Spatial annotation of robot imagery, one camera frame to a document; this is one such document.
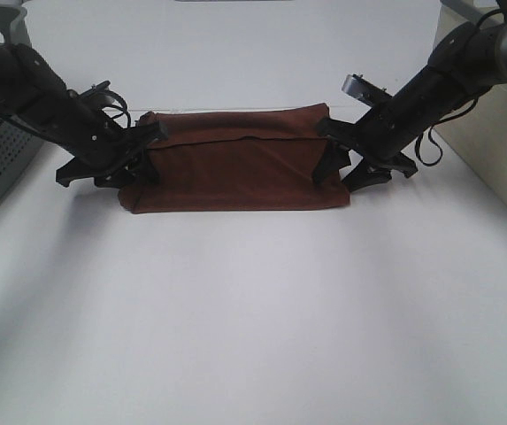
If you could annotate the beige plastic bin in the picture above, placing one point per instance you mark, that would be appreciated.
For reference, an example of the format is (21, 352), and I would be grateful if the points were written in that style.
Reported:
(480, 139)

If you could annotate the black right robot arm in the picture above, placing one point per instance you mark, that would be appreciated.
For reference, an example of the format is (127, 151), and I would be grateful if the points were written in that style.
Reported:
(465, 65)

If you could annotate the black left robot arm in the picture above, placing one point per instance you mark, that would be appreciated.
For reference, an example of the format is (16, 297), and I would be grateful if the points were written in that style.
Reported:
(34, 98)

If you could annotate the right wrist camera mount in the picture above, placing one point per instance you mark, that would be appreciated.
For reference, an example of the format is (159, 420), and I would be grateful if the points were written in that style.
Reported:
(357, 87)

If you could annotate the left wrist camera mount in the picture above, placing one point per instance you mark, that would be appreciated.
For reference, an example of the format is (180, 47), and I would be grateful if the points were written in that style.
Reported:
(100, 97)

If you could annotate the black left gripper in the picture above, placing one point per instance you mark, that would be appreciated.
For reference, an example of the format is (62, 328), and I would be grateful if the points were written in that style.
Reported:
(109, 154)

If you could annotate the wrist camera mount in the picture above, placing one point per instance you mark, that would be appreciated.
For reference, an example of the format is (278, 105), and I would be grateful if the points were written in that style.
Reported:
(357, 87)
(100, 97)

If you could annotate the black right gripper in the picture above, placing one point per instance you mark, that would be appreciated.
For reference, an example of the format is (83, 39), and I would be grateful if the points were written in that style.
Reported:
(342, 138)

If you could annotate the brown towel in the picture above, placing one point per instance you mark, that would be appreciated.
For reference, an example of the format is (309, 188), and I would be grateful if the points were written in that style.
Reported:
(236, 161)

